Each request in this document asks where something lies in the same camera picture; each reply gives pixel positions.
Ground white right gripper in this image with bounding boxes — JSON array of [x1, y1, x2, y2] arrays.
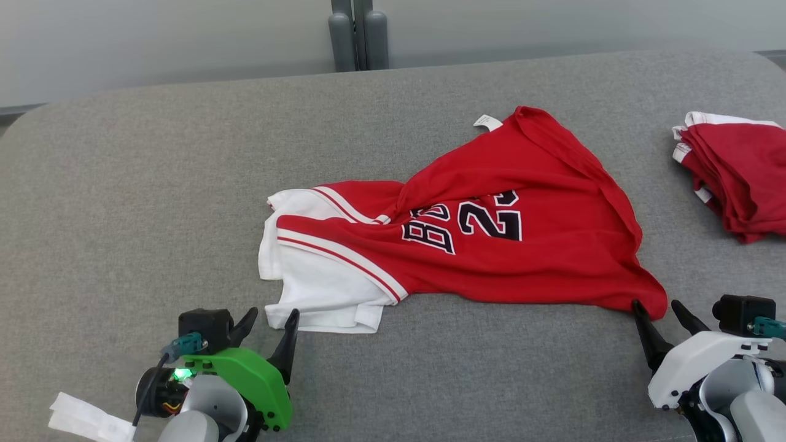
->
[[632, 299, 773, 411]]

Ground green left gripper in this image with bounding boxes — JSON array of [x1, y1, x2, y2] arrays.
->
[[182, 306, 301, 432]]

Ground red shirt with white sleeves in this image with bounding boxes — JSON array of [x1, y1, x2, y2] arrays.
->
[[258, 106, 669, 335]]

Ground red shorts with white stripes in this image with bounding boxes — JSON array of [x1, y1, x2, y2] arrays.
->
[[671, 111, 786, 245]]

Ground white tape strip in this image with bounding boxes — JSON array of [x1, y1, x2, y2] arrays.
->
[[48, 392, 137, 442]]

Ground grey partition post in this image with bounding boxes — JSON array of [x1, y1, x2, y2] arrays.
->
[[327, 0, 358, 73], [353, 0, 389, 71]]

